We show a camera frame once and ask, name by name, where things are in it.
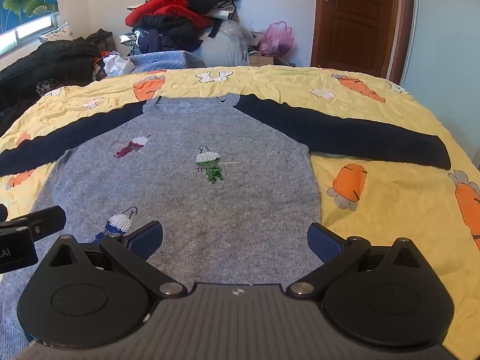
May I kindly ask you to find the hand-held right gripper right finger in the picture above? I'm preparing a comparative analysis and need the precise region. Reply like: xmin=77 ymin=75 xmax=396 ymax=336
xmin=287 ymin=223 xmax=432 ymax=299

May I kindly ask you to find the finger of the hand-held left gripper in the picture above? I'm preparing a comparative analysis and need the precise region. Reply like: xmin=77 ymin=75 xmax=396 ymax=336
xmin=0 ymin=206 xmax=67 ymax=241

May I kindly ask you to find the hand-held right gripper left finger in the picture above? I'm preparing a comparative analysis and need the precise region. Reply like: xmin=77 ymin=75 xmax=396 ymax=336
xmin=37 ymin=220 xmax=188 ymax=300

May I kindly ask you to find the grey sweater with navy sleeves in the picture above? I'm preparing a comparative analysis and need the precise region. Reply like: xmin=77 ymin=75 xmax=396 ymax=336
xmin=0 ymin=94 xmax=452 ymax=360

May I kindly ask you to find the yellow carrot print bedsheet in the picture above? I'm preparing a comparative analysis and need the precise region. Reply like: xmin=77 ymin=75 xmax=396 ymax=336
xmin=0 ymin=64 xmax=480 ymax=360

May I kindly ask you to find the black jacket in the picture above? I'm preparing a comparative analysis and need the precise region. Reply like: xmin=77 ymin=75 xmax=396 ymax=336
xmin=0 ymin=39 xmax=101 ymax=136

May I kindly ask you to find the white crumpled plastic bag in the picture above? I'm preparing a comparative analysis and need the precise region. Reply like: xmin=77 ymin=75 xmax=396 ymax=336
xmin=102 ymin=54 xmax=136 ymax=78

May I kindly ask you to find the light blue blanket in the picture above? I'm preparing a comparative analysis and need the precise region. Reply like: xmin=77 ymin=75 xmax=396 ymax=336
xmin=127 ymin=50 xmax=207 ymax=74

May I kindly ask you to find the floral pillow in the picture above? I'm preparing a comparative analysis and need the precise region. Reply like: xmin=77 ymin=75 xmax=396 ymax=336
xmin=37 ymin=22 xmax=73 ymax=44

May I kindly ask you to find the window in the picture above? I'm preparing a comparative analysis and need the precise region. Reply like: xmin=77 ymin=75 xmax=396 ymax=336
xmin=0 ymin=14 xmax=61 ymax=60

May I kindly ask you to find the dark brown bag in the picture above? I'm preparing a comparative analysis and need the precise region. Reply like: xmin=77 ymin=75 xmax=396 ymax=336
xmin=85 ymin=28 xmax=114 ymax=56

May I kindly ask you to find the cardboard box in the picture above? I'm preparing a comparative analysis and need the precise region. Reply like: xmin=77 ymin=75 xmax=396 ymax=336
xmin=249 ymin=54 xmax=277 ymax=67

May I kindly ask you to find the pale grey cloth bundle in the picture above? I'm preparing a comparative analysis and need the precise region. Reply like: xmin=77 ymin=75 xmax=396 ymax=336
xmin=198 ymin=26 xmax=251 ymax=68

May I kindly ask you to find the navy puffer jacket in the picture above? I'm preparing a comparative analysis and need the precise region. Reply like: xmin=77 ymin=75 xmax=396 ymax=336
xmin=133 ymin=15 xmax=206 ymax=54

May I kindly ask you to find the pink plastic bag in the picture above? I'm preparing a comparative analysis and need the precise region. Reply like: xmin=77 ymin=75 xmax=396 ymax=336
xmin=259 ymin=21 xmax=294 ymax=57

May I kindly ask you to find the brown wooden door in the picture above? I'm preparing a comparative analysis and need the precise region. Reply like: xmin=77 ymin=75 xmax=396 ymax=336
xmin=310 ymin=0 xmax=415 ymax=80

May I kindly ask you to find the red garment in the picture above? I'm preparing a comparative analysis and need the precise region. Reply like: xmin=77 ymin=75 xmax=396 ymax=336
xmin=125 ymin=0 xmax=213 ymax=29

